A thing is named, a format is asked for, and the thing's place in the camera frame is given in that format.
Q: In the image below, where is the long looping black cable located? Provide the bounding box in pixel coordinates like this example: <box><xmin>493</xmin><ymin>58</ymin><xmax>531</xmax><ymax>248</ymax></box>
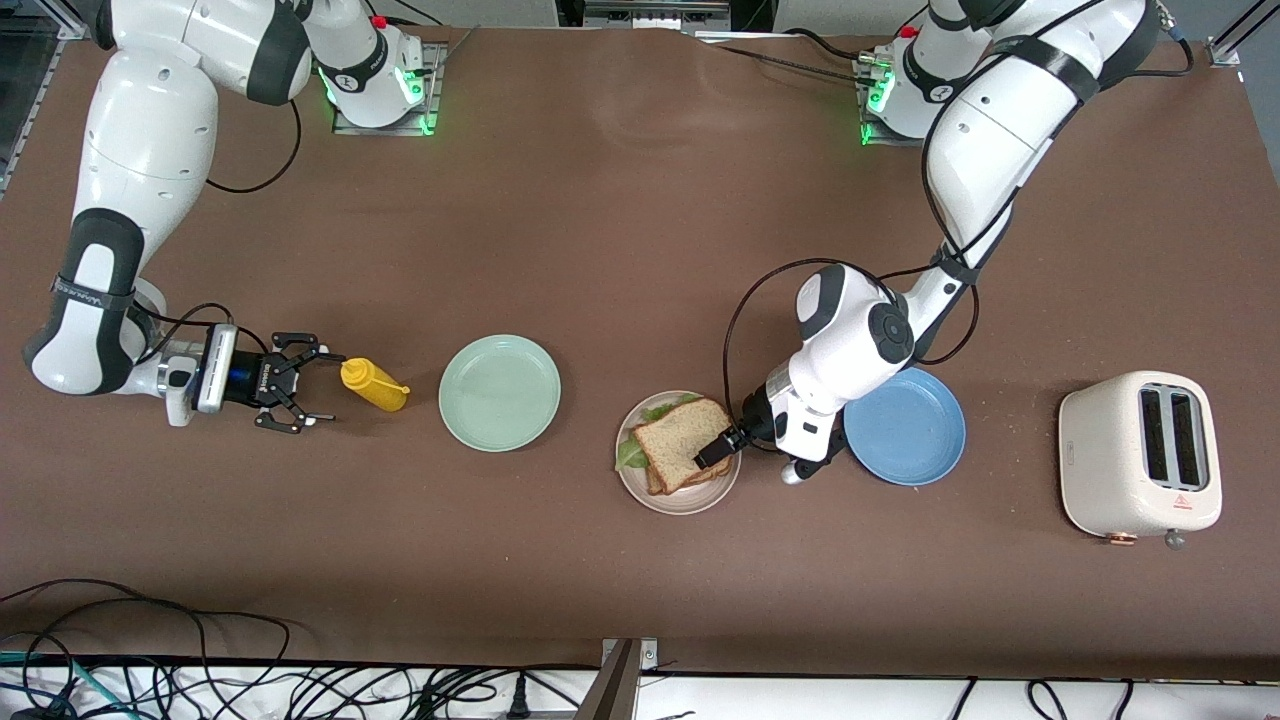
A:
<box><xmin>0</xmin><ymin>578</ymin><xmax>293</xmax><ymax>720</ymax></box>

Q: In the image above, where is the beige plate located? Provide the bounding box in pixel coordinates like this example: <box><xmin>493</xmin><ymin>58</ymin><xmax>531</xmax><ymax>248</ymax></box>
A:
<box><xmin>615</xmin><ymin>390</ymin><xmax>743</xmax><ymax>516</ymax></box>

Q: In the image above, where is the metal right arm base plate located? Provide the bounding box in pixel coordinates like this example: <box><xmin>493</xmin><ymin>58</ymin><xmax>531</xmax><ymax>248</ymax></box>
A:
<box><xmin>332</xmin><ymin>40</ymin><xmax>448</xmax><ymax>137</ymax></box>

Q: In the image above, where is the white two-slot toaster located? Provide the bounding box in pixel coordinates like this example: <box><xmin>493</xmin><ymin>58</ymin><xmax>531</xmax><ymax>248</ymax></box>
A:
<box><xmin>1058</xmin><ymin>370</ymin><xmax>1224</xmax><ymax>549</ymax></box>

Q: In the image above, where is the blue plate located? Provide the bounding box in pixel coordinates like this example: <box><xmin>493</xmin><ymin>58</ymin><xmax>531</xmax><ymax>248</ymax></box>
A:
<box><xmin>843</xmin><ymin>365</ymin><xmax>967</xmax><ymax>487</ymax></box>

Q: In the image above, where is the black cable tangle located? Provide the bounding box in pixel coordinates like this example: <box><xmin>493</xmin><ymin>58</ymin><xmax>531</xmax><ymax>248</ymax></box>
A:
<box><xmin>150</xmin><ymin>660</ymin><xmax>601</xmax><ymax>720</ymax></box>

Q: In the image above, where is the green lettuce leaf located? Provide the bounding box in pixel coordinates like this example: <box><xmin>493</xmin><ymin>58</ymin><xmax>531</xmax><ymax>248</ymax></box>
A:
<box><xmin>615</xmin><ymin>393</ymin><xmax>703</xmax><ymax>471</ymax></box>

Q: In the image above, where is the metal post bracket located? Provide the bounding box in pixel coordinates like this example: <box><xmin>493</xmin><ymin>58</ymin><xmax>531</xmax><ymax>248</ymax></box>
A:
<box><xmin>575</xmin><ymin>637</ymin><xmax>661</xmax><ymax>720</ymax></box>

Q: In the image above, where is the black base cable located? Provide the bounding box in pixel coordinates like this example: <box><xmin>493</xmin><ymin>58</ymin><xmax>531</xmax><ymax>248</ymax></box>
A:
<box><xmin>690</xmin><ymin>28</ymin><xmax>886</xmax><ymax>91</ymax></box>

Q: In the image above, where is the mint green plate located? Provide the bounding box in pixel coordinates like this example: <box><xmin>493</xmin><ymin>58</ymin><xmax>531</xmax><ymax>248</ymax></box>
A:
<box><xmin>438</xmin><ymin>334</ymin><xmax>563</xmax><ymax>453</ymax></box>

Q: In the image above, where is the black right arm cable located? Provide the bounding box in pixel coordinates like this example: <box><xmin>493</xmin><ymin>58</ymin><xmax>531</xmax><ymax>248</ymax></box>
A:
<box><xmin>135</xmin><ymin>95</ymin><xmax>304</xmax><ymax>366</ymax></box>

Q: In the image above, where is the aluminium frame rail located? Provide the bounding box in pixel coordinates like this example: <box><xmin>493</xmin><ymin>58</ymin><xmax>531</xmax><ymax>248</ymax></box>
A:
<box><xmin>1208</xmin><ymin>0</ymin><xmax>1280</xmax><ymax>69</ymax></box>
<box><xmin>0</xmin><ymin>20</ymin><xmax>76</xmax><ymax>196</ymax></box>

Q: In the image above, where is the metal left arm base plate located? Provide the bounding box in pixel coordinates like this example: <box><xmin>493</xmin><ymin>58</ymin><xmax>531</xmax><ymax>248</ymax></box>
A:
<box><xmin>860</xmin><ymin>55</ymin><xmax>931</xmax><ymax>149</ymax></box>

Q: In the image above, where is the brown bread slice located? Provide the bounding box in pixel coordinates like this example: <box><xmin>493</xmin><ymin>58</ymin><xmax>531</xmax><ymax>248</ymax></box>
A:
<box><xmin>633</xmin><ymin>398</ymin><xmax>739</xmax><ymax>492</ymax></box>
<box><xmin>645</xmin><ymin>458</ymin><xmax>734</xmax><ymax>497</ymax></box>

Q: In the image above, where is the teal cable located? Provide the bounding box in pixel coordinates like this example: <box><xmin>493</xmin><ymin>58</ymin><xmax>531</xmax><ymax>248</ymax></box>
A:
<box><xmin>0</xmin><ymin>650</ymin><xmax>121</xmax><ymax>720</ymax></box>

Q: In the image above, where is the metal rack box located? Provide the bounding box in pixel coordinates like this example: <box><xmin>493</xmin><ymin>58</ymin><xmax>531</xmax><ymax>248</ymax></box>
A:
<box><xmin>583</xmin><ymin>0</ymin><xmax>733</xmax><ymax>31</ymax></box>

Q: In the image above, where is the yellow squeeze bottle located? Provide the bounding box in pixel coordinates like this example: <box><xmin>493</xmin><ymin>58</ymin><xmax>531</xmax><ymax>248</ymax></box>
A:
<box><xmin>340</xmin><ymin>357</ymin><xmax>412</xmax><ymax>413</ymax></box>

